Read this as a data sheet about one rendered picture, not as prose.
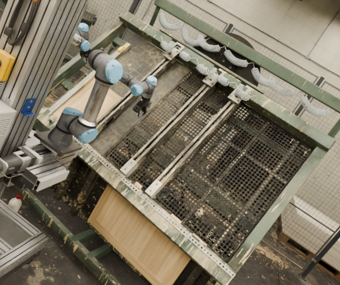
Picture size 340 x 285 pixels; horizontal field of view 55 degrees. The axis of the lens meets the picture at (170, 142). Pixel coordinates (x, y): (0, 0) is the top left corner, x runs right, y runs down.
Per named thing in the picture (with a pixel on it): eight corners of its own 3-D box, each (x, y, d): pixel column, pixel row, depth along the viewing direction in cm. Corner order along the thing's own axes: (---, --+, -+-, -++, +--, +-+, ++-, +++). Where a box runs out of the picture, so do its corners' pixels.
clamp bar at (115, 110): (81, 138, 265) (71, 123, 244) (177, 49, 301) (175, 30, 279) (89, 145, 262) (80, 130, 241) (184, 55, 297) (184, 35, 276)
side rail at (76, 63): (35, 100, 293) (29, 93, 283) (121, 28, 326) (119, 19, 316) (39, 103, 291) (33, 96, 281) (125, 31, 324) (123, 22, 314)
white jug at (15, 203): (1, 211, 276) (10, 193, 270) (12, 208, 285) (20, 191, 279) (8, 219, 272) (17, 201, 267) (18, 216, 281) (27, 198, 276)
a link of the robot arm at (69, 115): (66, 122, 212) (75, 104, 209) (79, 134, 207) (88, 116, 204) (52, 121, 202) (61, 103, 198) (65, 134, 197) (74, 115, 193)
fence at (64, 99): (49, 111, 279) (48, 109, 276) (127, 44, 307) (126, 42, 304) (53, 115, 278) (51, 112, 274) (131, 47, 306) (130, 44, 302)
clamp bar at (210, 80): (119, 171, 250) (112, 159, 229) (216, 74, 285) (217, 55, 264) (129, 179, 247) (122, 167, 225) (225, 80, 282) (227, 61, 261)
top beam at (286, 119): (120, 23, 320) (118, 15, 312) (127, 17, 323) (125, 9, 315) (324, 155, 246) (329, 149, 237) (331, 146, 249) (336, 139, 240)
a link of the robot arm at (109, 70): (79, 131, 208) (110, 52, 187) (95, 145, 203) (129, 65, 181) (65, 133, 198) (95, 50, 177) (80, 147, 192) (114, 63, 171)
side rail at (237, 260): (225, 266, 221) (227, 263, 211) (312, 152, 254) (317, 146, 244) (235, 273, 218) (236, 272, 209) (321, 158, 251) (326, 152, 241)
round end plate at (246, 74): (166, 87, 341) (206, 16, 318) (168, 88, 346) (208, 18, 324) (227, 130, 314) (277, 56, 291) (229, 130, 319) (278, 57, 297)
